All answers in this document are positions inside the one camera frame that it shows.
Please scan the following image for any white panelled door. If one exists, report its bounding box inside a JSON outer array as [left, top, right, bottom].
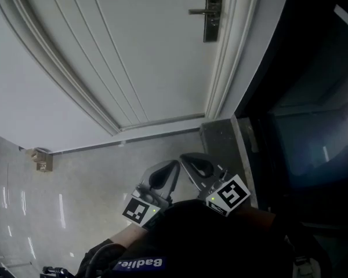
[[16, 0, 242, 130]]

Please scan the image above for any metal door lever handle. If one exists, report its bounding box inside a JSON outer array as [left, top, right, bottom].
[[188, 8, 218, 16]]

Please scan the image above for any dark metal door lock plate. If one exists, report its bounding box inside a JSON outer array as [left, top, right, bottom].
[[203, 0, 225, 43]]

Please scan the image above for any black cable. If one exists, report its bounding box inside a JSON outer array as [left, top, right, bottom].
[[85, 243, 127, 278]]

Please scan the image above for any dark glass sliding door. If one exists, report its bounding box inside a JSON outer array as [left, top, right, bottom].
[[234, 0, 348, 196]]

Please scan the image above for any brass floor door stop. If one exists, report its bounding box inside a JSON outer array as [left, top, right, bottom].
[[26, 147, 54, 173]]

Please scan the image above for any dark stone threshold block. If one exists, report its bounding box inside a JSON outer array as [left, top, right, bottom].
[[199, 114, 259, 209]]

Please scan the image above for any black cylindrical handle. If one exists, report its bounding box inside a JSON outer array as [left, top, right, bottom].
[[42, 266, 75, 278]]

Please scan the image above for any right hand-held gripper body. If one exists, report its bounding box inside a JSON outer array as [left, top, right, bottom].
[[179, 152, 252, 218]]

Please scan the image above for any person's black shirt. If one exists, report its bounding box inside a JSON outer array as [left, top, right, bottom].
[[75, 199, 295, 278]]

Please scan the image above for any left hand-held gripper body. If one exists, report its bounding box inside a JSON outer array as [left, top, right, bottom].
[[122, 159, 182, 228]]

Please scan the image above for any grey strap buckle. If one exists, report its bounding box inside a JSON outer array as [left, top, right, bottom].
[[292, 255, 318, 278]]

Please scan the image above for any person's right forearm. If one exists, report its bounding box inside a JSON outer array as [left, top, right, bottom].
[[234, 206, 277, 232]]

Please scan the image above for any white moulded door frame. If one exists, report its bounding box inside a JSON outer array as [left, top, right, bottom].
[[0, 0, 263, 137]]

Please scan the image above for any person's left forearm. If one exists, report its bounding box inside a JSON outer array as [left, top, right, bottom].
[[108, 221, 151, 250]]

